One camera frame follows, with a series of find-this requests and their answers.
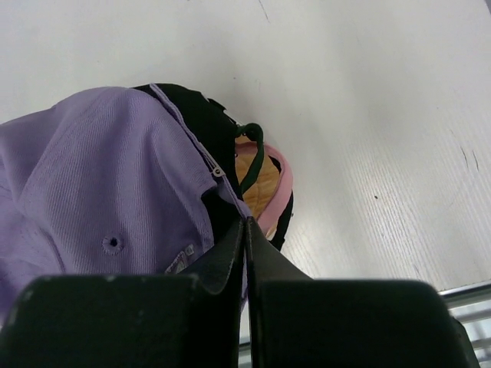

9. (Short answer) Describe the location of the lilac cap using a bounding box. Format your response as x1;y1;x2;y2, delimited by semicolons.
1;87;250;320

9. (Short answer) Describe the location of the wooden hat stand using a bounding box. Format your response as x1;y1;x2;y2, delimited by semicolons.
235;136;281;219

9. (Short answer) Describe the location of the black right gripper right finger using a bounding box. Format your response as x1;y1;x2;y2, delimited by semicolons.
245;218;479;367

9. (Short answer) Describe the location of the dark green cap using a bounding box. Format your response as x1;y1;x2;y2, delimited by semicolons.
236;123;265;194

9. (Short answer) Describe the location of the black cap gold logo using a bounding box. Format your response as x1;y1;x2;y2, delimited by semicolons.
136;84;293;250

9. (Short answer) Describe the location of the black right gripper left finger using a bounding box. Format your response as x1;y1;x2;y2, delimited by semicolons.
1;218;245;367

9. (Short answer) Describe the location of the pink cap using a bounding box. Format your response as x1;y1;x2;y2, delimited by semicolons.
256;147;293;237

